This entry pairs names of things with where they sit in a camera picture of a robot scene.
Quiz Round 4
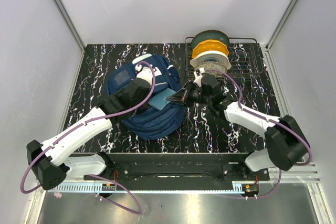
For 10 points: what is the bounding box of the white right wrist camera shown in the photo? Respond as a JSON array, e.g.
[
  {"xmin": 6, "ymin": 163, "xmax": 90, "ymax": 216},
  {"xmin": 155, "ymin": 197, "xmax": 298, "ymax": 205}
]
[{"xmin": 193, "ymin": 68, "xmax": 205, "ymax": 88}]

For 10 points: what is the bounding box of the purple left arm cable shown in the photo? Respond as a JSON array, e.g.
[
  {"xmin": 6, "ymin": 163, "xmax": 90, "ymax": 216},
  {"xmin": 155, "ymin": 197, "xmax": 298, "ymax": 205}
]
[{"xmin": 19, "ymin": 60, "xmax": 157, "ymax": 216}]

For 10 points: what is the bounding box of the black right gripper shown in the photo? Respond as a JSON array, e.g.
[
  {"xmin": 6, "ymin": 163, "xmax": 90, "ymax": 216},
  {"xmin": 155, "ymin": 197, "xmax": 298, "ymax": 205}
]
[{"xmin": 167, "ymin": 80, "xmax": 212, "ymax": 109}]

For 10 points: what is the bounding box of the black wire dish rack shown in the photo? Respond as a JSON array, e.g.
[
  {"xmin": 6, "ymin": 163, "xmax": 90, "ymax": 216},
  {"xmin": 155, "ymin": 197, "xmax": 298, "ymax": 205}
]
[{"xmin": 185, "ymin": 37, "xmax": 263, "ymax": 82}]

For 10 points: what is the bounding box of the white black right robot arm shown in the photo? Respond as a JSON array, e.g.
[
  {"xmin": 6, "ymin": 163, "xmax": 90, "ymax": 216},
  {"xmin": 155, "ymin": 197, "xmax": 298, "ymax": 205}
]
[{"xmin": 167, "ymin": 75, "xmax": 311, "ymax": 180}]

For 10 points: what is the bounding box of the dark green plate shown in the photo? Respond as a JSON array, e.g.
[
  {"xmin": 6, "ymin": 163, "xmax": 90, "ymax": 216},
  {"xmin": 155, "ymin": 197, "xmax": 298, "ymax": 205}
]
[{"xmin": 191, "ymin": 30, "xmax": 230, "ymax": 49}]

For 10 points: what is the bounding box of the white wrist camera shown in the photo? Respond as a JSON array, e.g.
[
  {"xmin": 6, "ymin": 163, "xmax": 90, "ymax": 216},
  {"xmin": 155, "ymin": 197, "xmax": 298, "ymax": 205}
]
[
  {"xmin": 193, "ymin": 68, "xmax": 205, "ymax": 88},
  {"xmin": 135, "ymin": 65, "xmax": 154, "ymax": 86}
]

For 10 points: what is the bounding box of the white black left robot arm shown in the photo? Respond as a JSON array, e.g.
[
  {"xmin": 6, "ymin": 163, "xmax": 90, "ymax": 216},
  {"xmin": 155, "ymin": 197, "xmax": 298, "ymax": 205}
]
[{"xmin": 24, "ymin": 78, "xmax": 155, "ymax": 190}]

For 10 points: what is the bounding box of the white plate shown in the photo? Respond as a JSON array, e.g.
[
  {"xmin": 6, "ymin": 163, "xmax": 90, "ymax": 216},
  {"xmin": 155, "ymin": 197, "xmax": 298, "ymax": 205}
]
[{"xmin": 190, "ymin": 50, "xmax": 232, "ymax": 69}]

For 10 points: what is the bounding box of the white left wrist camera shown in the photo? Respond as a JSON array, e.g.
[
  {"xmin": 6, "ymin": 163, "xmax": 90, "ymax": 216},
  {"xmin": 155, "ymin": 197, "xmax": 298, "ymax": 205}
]
[{"xmin": 135, "ymin": 65, "xmax": 154, "ymax": 86}]

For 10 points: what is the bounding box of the yellow plate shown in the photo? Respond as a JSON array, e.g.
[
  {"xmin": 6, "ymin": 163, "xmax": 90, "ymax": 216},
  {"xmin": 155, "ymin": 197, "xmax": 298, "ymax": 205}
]
[{"xmin": 192, "ymin": 39, "xmax": 229, "ymax": 59}]

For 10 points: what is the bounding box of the speckled grey plate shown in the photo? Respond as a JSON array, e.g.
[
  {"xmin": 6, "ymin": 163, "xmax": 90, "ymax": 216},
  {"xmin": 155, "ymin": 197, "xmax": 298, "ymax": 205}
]
[{"xmin": 195, "ymin": 61, "xmax": 228, "ymax": 76}]

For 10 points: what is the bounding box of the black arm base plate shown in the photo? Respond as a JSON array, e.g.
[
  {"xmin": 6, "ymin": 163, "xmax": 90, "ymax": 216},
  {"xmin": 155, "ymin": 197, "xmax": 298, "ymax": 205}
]
[{"xmin": 98, "ymin": 162, "xmax": 270, "ymax": 182}]

